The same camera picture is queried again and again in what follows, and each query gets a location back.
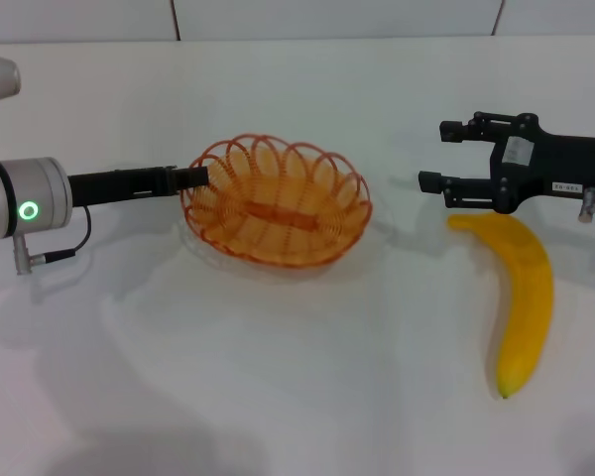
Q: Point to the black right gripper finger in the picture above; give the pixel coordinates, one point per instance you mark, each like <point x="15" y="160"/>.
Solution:
<point x="456" y="188"/>
<point x="468" y="130"/>

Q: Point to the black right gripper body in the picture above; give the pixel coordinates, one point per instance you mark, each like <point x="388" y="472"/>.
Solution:
<point x="555" y="168"/>

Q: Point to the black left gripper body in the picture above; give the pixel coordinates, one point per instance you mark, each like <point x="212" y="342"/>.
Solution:
<point x="119" y="187"/>

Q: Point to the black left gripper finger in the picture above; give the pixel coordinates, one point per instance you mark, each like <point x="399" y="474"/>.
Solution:
<point x="193" y="177"/>

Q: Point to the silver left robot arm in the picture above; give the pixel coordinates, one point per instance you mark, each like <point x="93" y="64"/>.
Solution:
<point x="25" y="198"/>

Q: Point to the yellow banana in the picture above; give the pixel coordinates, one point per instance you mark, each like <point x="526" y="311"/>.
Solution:
<point x="525" y="297"/>

